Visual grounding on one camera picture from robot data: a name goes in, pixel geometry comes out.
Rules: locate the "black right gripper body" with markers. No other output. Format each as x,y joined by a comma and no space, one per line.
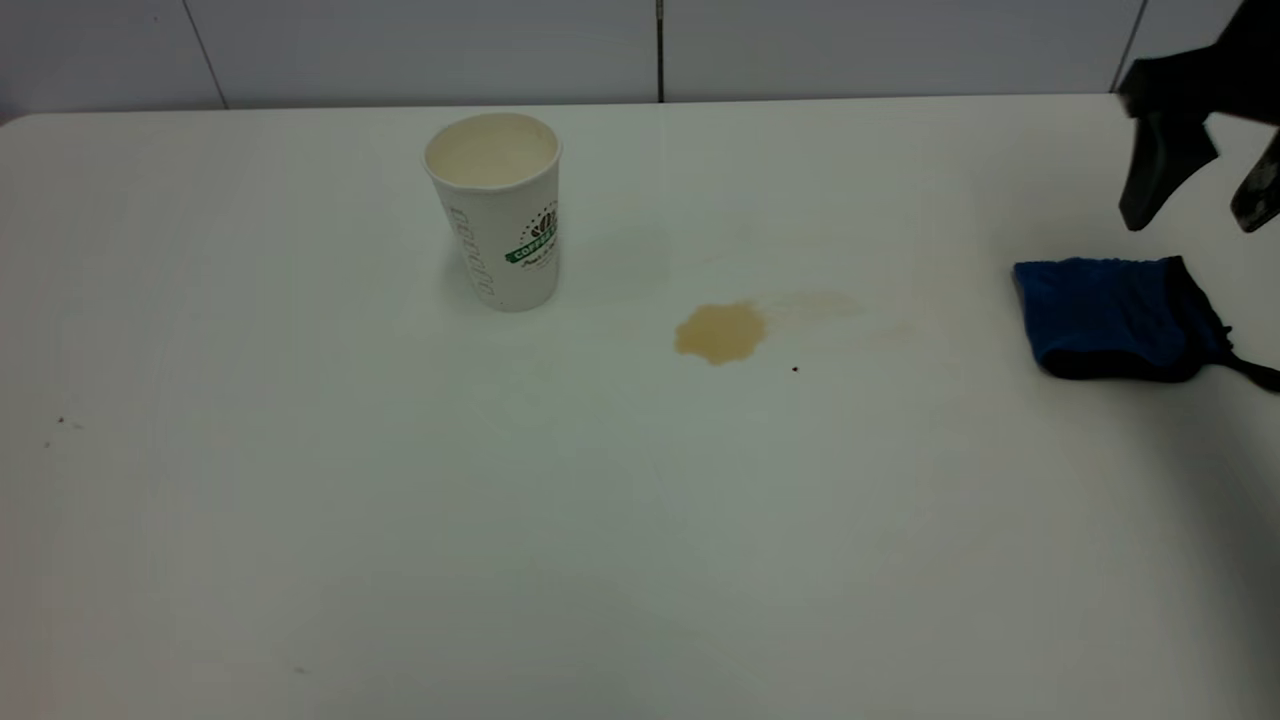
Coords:
1240,75

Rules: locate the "tan coffee spill puddle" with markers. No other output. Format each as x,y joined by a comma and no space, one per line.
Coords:
720,334

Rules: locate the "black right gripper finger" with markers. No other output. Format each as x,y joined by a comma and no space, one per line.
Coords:
1262,195
1160,160

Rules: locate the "blue cloth with black trim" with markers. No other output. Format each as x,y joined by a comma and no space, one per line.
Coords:
1100,315

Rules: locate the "white paper coffee cup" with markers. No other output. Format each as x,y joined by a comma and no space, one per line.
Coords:
500,230

